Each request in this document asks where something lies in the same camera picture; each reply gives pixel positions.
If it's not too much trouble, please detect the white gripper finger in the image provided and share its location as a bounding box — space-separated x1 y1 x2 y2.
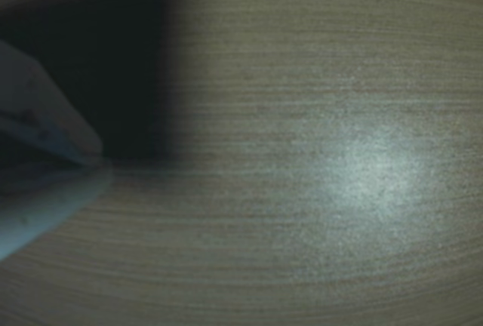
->
0 40 113 168
0 165 114 263

